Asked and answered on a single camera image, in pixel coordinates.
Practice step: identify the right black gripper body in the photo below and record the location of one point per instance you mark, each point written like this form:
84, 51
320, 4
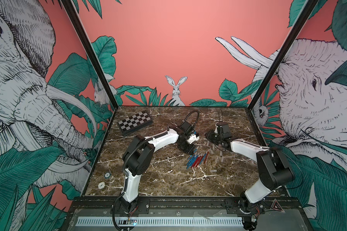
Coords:
215, 138

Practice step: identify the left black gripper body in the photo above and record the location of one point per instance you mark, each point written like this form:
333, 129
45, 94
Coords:
186, 147

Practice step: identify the blue knife bottom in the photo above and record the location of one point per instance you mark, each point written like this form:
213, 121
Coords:
203, 159

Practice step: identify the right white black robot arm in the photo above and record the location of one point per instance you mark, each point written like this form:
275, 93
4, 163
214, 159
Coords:
273, 167

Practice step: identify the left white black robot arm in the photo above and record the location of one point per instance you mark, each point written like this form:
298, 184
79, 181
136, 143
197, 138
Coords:
139, 153

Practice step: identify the black white checkerboard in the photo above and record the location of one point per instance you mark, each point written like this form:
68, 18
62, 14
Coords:
135, 122

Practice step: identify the red warning triangle sticker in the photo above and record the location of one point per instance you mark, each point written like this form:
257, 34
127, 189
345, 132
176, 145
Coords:
276, 206

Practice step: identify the right black frame post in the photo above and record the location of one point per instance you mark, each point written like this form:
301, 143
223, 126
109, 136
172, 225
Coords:
302, 18

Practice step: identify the black frame post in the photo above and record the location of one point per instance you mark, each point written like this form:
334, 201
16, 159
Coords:
302, 18
79, 28

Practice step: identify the black front rail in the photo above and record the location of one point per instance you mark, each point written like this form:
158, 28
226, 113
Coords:
147, 204

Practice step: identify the white perforated cable duct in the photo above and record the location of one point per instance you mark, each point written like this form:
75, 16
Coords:
160, 222

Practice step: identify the left black frame post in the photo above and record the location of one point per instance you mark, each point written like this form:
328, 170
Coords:
79, 28

